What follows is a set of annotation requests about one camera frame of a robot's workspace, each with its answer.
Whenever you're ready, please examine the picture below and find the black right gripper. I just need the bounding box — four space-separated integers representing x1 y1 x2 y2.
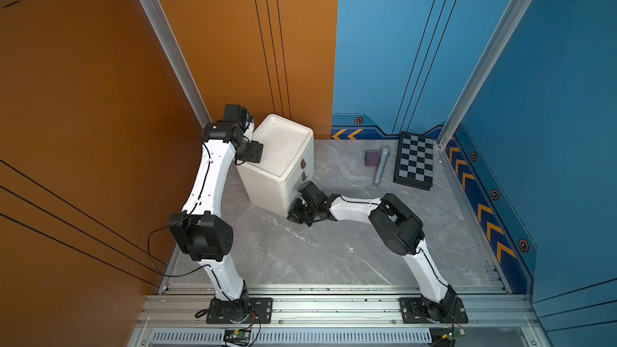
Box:
283 198 317 227

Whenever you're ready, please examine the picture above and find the white plastic drawer cabinet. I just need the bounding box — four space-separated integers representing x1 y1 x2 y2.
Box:
237 114 315 216

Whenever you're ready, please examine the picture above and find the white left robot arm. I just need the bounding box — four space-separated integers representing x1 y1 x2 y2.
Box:
167 117 255 306

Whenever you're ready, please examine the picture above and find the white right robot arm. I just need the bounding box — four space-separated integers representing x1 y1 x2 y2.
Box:
288 181 458 323

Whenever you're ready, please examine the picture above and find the purple small block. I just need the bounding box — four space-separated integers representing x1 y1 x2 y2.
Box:
364 150 380 167

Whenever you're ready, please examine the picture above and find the grey microphone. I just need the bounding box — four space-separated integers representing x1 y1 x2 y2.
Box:
373 146 390 186

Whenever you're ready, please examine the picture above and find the black white chessboard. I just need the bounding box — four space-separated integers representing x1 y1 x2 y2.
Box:
393 132 435 191

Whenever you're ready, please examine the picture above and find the green circuit board left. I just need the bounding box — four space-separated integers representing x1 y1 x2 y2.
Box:
222 329 252 347

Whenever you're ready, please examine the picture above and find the green circuit board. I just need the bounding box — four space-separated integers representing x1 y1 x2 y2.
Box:
439 329 467 345
222 329 252 347

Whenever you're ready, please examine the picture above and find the green circuit board right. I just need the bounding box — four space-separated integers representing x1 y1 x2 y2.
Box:
439 329 467 345

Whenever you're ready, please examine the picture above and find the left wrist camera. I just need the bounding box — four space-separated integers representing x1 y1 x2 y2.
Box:
223 104 253 131

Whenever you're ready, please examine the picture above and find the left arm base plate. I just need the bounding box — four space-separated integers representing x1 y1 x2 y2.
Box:
206 297 273 325

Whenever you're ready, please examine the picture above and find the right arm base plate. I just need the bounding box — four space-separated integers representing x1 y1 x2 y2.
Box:
398 297 469 325

